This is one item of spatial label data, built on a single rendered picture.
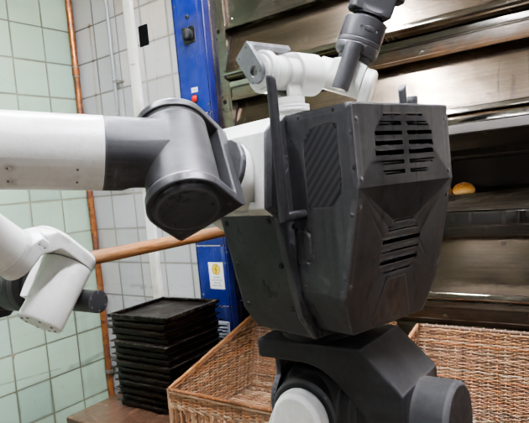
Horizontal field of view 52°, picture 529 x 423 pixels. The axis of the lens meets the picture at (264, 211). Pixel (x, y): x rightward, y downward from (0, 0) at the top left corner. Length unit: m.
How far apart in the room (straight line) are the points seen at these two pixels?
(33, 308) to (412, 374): 0.53
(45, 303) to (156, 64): 1.64
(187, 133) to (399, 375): 0.42
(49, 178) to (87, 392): 2.16
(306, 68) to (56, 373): 2.05
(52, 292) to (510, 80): 1.26
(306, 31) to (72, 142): 1.35
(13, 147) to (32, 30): 2.05
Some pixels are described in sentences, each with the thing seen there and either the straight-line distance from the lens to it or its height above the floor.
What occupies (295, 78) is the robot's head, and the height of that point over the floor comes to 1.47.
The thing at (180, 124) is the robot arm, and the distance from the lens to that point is 0.67.
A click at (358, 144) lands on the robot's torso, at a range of 0.64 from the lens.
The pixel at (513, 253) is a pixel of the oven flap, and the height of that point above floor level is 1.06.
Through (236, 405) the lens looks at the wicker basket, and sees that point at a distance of 1.56.
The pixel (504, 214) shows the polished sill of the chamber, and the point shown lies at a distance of 1.63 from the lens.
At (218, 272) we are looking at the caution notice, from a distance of 2.10.
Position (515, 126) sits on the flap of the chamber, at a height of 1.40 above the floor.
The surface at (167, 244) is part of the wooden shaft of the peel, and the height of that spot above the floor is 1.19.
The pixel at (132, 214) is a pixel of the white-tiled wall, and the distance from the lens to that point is 2.46.
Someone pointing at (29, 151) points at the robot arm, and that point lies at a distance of 0.64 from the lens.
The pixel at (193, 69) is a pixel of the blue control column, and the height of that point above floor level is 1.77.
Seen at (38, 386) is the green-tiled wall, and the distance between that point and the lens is 2.60.
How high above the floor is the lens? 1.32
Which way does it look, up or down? 3 degrees down
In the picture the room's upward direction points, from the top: 5 degrees counter-clockwise
